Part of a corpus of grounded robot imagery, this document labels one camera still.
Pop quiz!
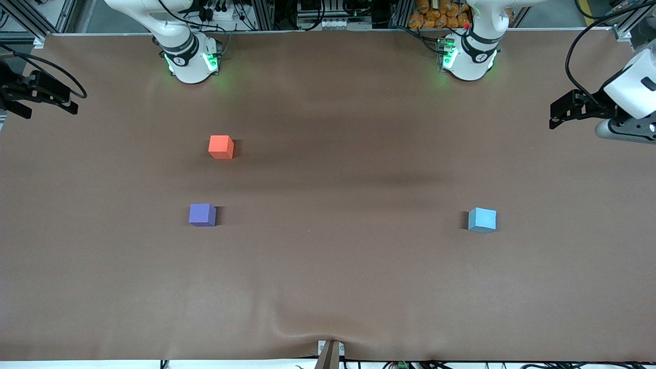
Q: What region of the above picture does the light blue foam block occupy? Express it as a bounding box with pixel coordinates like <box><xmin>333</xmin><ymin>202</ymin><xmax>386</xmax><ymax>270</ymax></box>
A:
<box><xmin>468</xmin><ymin>207</ymin><xmax>497</xmax><ymax>234</ymax></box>

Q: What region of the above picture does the orange foam block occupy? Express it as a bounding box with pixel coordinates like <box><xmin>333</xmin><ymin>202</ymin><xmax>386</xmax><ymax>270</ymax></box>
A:
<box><xmin>208</xmin><ymin>135</ymin><xmax>235</xmax><ymax>160</ymax></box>

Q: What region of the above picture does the purple foam block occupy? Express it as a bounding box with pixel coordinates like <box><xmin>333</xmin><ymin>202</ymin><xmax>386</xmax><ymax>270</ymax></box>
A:
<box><xmin>188</xmin><ymin>203</ymin><xmax>217</xmax><ymax>227</ymax></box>

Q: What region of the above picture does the white terminal block unit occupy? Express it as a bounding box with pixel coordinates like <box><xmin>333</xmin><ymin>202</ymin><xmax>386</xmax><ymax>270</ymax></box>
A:
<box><xmin>298</xmin><ymin>17</ymin><xmax>355</xmax><ymax>31</ymax></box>

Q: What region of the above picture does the pile of orange objects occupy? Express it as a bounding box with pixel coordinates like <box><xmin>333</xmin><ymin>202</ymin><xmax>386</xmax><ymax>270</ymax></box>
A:
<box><xmin>408</xmin><ymin>0</ymin><xmax>473</xmax><ymax>30</ymax></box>

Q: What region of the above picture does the white power strip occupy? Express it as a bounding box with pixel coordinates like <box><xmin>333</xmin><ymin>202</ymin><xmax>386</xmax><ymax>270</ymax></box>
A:
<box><xmin>199</xmin><ymin>0</ymin><xmax>237</xmax><ymax>22</ymax></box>

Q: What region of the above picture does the brown table cover mat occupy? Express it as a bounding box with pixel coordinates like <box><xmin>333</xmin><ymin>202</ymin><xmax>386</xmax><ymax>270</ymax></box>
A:
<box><xmin>0</xmin><ymin>32</ymin><xmax>656</xmax><ymax>362</ymax></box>

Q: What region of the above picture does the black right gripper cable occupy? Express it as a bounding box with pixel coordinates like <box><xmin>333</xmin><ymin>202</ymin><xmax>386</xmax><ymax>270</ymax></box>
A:
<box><xmin>0</xmin><ymin>44</ymin><xmax>88</xmax><ymax>100</ymax></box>

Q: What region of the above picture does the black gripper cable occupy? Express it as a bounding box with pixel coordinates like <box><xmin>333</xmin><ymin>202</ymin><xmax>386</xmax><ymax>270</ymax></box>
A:
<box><xmin>0</xmin><ymin>44</ymin><xmax>88</xmax><ymax>100</ymax></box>
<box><xmin>565</xmin><ymin>0</ymin><xmax>656</xmax><ymax>108</ymax></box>

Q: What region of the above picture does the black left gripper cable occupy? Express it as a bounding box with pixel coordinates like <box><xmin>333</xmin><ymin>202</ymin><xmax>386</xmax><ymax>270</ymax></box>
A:
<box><xmin>565</xmin><ymin>0</ymin><xmax>656</xmax><ymax>108</ymax></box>

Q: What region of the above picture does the aluminium frame strut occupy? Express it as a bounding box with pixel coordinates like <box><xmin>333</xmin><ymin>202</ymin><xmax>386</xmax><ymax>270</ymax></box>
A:
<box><xmin>0</xmin><ymin>0</ymin><xmax>77</xmax><ymax>47</ymax></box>
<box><xmin>611</xmin><ymin>8</ymin><xmax>649</xmax><ymax>43</ymax></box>

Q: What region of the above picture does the aluminium frame post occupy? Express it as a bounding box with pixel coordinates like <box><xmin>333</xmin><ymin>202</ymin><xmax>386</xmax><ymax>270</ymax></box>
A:
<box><xmin>392</xmin><ymin>0</ymin><xmax>414</xmax><ymax>29</ymax></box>
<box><xmin>255</xmin><ymin>0</ymin><xmax>275</xmax><ymax>31</ymax></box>

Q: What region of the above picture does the grey mount bracket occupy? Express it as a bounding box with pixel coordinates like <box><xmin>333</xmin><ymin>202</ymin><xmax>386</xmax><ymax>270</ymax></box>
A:
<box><xmin>317</xmin><ymin>338</ymin><xmax>345</xmax><ymax>369</ymax></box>

